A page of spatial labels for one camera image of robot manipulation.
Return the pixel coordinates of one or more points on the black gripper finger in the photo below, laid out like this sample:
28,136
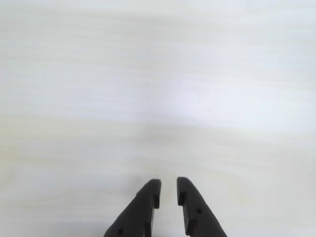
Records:
135,214
200,219

